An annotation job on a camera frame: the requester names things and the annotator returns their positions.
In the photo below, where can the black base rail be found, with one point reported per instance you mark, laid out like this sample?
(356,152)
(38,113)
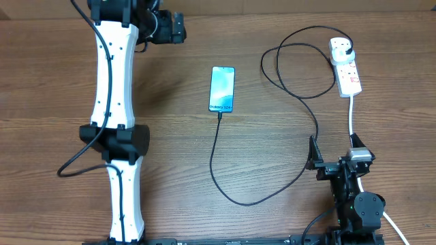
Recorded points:
(292,240)

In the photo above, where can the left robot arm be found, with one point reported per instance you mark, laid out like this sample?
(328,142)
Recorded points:
(119,27)

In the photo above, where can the blue screen smartphone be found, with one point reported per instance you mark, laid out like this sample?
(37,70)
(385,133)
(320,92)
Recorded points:
(221,97)

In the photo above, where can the white charger plug adapter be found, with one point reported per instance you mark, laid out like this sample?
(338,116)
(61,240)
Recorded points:
(339,56)

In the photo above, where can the white power strip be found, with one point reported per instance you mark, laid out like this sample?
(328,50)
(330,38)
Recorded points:
(348,80)

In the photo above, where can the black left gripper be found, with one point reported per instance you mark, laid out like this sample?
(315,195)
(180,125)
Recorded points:
(166,35)

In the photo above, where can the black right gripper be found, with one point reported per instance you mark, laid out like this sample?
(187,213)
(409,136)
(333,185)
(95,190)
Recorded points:
(328,169)

